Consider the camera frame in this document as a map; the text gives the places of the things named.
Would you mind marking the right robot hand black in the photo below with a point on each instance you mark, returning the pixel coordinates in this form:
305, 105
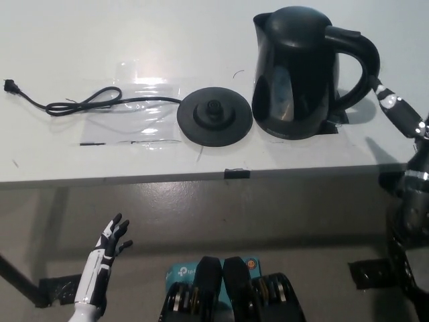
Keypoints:
402, 112

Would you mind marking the black electric kettle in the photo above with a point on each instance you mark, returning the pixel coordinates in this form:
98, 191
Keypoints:
295, 67

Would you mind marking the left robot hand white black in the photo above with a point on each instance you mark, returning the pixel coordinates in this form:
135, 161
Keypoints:
100, 265

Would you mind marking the black floor tape patch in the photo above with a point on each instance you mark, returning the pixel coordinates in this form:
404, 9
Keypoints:
58, 288

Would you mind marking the small black tape strip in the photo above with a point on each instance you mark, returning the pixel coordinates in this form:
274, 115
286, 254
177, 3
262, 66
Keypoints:
236, 173

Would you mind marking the round black kettle base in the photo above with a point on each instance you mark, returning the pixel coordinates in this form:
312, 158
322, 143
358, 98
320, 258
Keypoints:
214, 117

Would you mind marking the clear plastic film sheet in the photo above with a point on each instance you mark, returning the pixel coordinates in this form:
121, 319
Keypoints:
100, 131

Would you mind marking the black tape square patch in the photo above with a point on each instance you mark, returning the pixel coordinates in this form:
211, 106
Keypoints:
340, 122

